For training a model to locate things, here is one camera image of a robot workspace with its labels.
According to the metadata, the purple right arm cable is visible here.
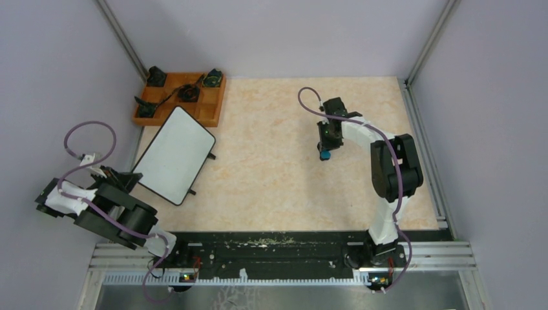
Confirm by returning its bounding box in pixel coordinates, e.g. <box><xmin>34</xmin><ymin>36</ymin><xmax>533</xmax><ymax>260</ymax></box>
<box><xmin>297</xmin><ymin>87</ymin><xmax>413</xmax><ymax>294</ymax></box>

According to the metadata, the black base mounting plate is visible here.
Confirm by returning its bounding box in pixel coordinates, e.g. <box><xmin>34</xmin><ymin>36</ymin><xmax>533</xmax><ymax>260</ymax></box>
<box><xmin>159</xmin><ymin>231</ymin><xmax>406</xmax><ymax>280</ymax></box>

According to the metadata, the aluminium frame rail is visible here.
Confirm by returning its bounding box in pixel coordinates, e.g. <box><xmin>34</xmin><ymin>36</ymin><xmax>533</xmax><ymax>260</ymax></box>
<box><xmin>398</xmin><ymin>79</ymin><xmax>492</xmax><ymax>309</ymax></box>

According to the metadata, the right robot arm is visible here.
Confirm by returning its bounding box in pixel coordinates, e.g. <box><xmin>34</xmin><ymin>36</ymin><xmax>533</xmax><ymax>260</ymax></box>
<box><xmin>317</xmin><ymin>98</ymin><xmax>424</xmax><ymax>268</ymax></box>

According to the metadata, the white whiteboard black frame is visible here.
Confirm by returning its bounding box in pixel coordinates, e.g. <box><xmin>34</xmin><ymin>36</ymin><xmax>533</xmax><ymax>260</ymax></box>
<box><xmin>132</xmin><ymin>107</ymin><xmax>216</xmax><ymax>206</ymax></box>

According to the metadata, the orange compartment tray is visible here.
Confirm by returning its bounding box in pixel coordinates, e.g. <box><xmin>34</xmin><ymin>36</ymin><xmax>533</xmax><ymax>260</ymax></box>
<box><xmin>132</xmin><ymin>70</ymin><xmax>227</xmax><ymax>127</ymax></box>

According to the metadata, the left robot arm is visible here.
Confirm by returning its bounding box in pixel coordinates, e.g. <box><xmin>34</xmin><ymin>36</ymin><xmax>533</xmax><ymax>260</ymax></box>
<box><xmin>35</xmin><ymin>166</ymin><xmax>194</xmax><ymax>267</ymax></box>

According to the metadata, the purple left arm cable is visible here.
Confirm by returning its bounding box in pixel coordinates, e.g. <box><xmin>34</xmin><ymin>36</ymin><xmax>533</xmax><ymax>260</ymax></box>
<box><xmin>56</xmin><ymin>121</ymin><xmax>177</xmax><ymax>305</ymax></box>

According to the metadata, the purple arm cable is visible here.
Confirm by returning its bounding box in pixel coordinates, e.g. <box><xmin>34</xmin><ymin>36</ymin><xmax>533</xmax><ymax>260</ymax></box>
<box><xmin>297</xmin><ymin>87</ymin><xmax>413</xmax><ymax>294</ymax></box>
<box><xmin>56</xmin><ymin>121</ymin><xmax>177</xmax><ymax>305</ymax></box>

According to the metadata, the black part tray lower left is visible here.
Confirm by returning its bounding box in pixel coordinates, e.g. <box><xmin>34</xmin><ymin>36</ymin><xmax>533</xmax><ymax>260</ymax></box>
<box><xmin>134</xmin><ymin>96</ymin><xmax>158</xmax><ymax>118</ymax></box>

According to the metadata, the black part tray top right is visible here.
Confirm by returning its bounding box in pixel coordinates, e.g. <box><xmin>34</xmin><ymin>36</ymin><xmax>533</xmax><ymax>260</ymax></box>
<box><xmin>202</xmin><ymin>68</ymin><xmax>223</xmax><ymax>88</ymax></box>

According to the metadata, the blue whiteboard eraser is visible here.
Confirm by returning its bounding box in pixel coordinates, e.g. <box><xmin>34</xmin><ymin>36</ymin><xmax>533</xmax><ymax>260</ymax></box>
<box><xmin>319</xmin><ymin>149</ymin><xmax>331</xmax><ymax>161</ymax></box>

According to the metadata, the black part tray centre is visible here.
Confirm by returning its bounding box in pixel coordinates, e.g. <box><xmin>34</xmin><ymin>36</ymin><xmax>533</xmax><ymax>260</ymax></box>
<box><xmin>176</xmin><ymin>84</ymin><xmax>200</xmax><ymax>103</ymax></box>

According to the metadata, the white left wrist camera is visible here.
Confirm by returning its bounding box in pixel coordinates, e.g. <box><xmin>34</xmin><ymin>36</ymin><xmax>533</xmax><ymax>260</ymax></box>
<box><xmin>79</xmin><ymin>152</ymin><xmax>102</xmax><ymax>167</ymax></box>

